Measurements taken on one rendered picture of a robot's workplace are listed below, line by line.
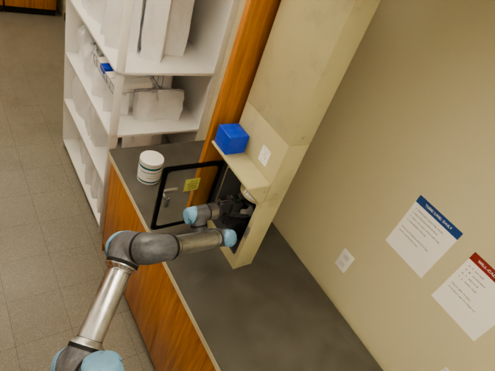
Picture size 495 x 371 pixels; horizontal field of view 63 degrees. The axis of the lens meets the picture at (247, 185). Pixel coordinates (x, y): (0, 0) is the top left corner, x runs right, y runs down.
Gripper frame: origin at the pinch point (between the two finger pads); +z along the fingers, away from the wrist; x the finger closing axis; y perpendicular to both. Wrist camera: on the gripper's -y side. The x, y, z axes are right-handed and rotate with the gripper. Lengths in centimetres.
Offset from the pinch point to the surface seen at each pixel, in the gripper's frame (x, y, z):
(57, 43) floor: 411, -121, 7
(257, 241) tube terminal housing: -15.0, -8.7, -1.9
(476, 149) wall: -56, 75, 34
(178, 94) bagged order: 116, -10, 16
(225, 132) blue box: 10.2, 38.1, -20.3
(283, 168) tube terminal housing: -15.0, 37.7, -7.0
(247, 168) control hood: -3.8, 29.3, -14.4
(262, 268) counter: -19.5, -27.7, 5.9
